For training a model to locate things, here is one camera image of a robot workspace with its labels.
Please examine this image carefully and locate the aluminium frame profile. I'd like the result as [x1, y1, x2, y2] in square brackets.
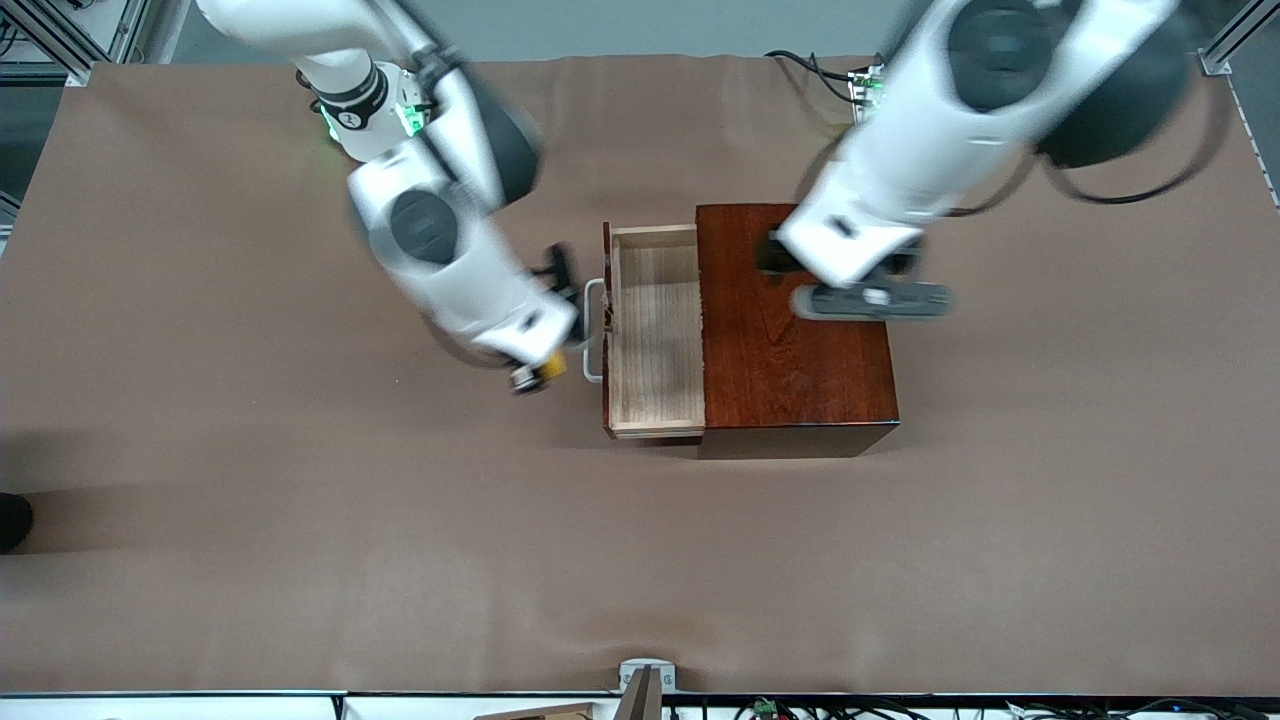
[0, 0, 153, 87]
[1197, 0, 1280, 77]

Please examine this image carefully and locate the light wood drawer white handle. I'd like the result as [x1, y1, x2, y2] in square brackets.
[582, 222, 709, 443]

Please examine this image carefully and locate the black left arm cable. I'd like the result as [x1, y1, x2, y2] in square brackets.
[1038, 60, 1233, 207]

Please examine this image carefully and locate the grey metal bracket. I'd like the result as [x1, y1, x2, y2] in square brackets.
[619, 656, 677, 720]

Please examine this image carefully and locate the brown table cloth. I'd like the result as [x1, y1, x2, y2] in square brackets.
[0, 52, 1280, 696]

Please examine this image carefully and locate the black base cable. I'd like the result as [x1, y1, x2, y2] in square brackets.
[764, 49, 863, 107]

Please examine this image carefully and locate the dark brown wooden cabinet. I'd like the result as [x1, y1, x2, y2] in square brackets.
[695, 203, 902, 460]

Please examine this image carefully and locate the black shoe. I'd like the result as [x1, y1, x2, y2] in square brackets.
[0, 491, 37, 555]

